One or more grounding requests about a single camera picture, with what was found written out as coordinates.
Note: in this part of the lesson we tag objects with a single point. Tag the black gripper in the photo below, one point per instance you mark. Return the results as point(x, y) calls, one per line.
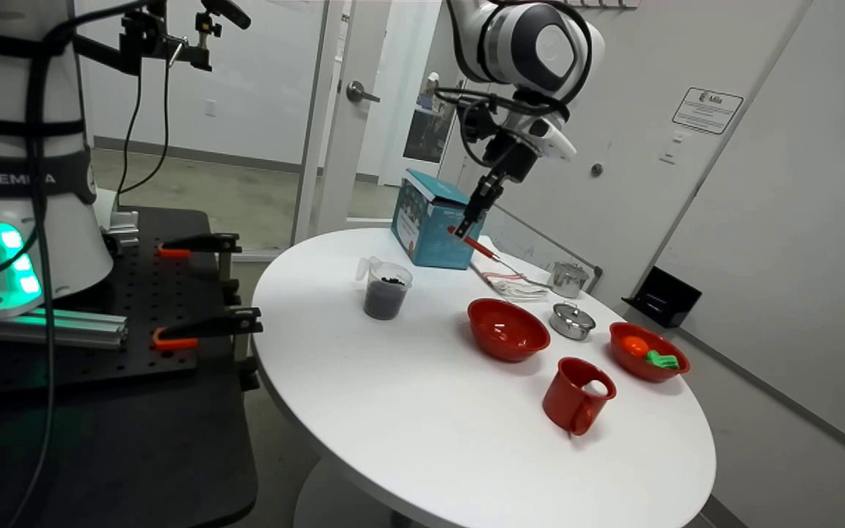
point(510, 146)

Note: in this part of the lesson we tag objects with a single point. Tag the red handled fork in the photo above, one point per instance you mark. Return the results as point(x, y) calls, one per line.
point(492, 255)

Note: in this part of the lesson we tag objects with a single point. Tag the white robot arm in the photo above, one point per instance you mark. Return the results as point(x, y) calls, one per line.
point(545, 54)

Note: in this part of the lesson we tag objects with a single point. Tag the small metal bowl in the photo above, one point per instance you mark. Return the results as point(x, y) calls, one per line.
point(569, 319)

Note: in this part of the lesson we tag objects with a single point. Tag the red bowl with toy food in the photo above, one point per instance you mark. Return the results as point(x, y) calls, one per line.
point(644, 352)

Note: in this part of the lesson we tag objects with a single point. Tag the teal toy kitchen box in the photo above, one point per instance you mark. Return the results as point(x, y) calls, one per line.
point(422, 217)

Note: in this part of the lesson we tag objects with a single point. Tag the clear plastic container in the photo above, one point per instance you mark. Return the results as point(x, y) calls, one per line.
point(569, 280)

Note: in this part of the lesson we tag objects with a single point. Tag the clear cup with dark contents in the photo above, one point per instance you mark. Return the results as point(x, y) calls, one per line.
point(384, 286)

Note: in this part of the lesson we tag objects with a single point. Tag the white round table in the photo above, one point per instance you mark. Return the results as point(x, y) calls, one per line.
point(434, 428)

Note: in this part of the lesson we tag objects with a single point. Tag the red mug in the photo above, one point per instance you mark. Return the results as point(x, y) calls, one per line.
point(576, 394)

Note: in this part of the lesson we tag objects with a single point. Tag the black orange clamp lower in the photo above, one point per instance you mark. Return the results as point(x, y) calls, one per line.
point(224, 322)

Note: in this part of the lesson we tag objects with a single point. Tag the black orange clamp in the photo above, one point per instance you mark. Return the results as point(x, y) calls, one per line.
point(186, 247)
point(224, 322)

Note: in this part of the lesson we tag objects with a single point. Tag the black orange clamp upper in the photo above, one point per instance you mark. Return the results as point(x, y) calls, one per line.
point(186, 247)

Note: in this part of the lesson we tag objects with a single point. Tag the black mounting cart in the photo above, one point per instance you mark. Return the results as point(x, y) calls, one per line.
point(130, 438)

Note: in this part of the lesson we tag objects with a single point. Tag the door with handle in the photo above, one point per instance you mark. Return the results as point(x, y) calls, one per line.
point(340, 93)

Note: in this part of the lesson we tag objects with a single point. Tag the black wall box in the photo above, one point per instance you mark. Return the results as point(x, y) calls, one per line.
point(664, 297)

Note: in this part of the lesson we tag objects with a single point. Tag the wall sign paper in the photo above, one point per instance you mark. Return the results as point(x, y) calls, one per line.
point(705, 110)

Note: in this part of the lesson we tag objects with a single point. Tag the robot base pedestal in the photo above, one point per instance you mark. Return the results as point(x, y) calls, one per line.
point(49, 240)

